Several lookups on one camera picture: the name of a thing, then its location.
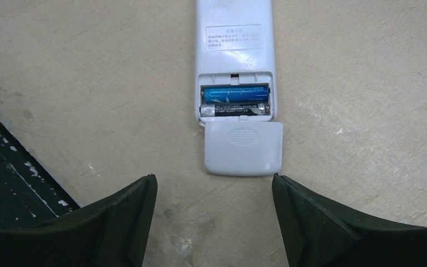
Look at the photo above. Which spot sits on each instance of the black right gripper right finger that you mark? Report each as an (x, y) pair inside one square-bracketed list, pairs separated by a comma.
[(318, 231)]

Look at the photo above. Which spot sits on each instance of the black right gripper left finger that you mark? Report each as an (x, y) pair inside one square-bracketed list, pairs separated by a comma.
[(112, 231)]

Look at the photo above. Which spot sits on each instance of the white battery cover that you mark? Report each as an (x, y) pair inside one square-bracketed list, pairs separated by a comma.
[(243, 148)]

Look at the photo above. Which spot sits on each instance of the black AAA battery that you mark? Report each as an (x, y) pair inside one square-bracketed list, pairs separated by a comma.
[(258, 109)]

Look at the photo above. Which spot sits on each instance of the blue AAA battery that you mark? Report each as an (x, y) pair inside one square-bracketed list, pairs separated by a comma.
[(241, 94)]

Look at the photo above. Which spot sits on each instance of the white remote control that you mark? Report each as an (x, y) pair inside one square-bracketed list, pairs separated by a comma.
[(234, 46)]

